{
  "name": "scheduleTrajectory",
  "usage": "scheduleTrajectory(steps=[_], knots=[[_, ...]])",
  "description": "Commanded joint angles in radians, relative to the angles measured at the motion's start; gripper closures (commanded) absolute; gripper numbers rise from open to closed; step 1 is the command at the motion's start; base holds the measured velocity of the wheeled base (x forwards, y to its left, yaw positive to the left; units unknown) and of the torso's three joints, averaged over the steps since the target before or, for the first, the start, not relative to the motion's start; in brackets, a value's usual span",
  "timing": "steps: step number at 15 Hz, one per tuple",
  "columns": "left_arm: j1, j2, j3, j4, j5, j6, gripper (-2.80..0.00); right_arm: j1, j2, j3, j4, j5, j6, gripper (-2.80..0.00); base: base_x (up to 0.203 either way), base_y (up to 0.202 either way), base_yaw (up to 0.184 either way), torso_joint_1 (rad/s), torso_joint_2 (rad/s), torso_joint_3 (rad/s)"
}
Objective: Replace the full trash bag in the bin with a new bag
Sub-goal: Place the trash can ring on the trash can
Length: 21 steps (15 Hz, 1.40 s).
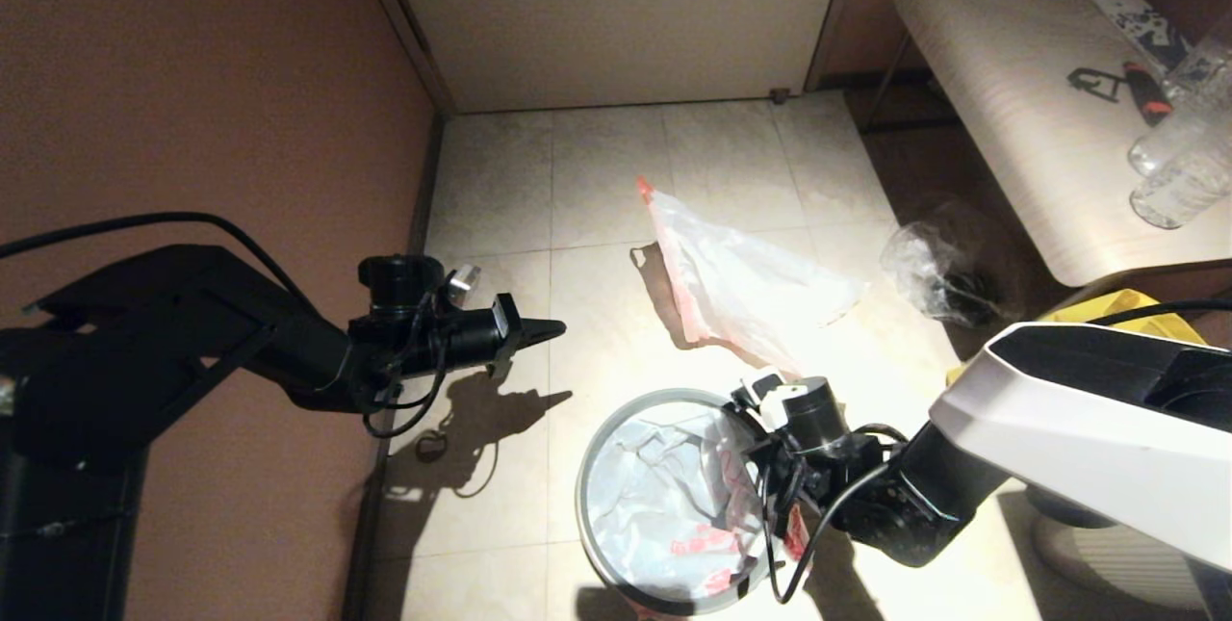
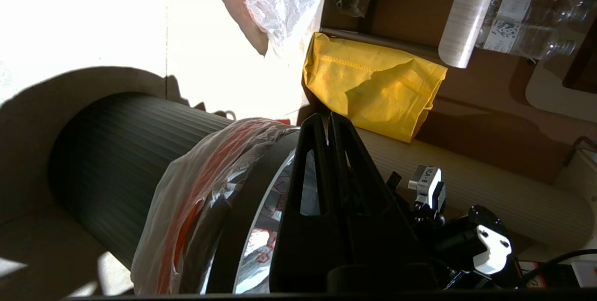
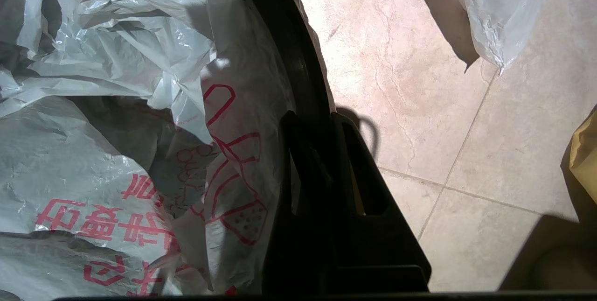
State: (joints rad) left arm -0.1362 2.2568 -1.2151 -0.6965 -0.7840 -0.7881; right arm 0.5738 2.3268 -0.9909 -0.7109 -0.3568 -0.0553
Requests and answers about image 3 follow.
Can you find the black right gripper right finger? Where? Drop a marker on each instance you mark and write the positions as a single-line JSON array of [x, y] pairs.
[[378, 245]]

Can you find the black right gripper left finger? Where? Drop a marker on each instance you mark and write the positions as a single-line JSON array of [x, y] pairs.
[[303, 254]]

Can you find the new white plastic bag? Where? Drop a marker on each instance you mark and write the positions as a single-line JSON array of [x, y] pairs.
[[93, 151]]

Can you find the used red-printed trash bag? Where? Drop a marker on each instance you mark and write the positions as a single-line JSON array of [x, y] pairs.
[[503, 11]]

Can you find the yellow shopping bag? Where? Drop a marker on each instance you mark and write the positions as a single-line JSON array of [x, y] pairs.
[[585, 161]]

